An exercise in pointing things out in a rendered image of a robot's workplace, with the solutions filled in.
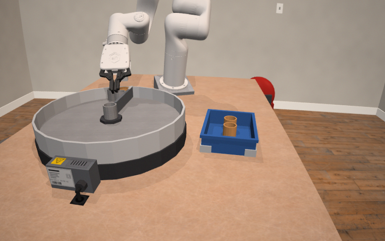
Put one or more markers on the grey metal bushing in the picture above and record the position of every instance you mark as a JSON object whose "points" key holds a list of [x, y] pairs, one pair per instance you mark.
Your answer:
{"points": [[117, 95], [110, 111], [110, 95]]}

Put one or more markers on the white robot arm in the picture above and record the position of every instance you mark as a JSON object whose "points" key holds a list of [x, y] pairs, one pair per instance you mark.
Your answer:
{"points": [[190, 20]]}

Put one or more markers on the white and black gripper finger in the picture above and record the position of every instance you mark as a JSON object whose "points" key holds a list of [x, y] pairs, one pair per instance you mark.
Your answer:
{"points": [[109, 76], [119, 78]]}

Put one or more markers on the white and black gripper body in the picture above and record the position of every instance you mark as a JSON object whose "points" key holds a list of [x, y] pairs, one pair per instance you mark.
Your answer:
{"points": [[115, 56]]}

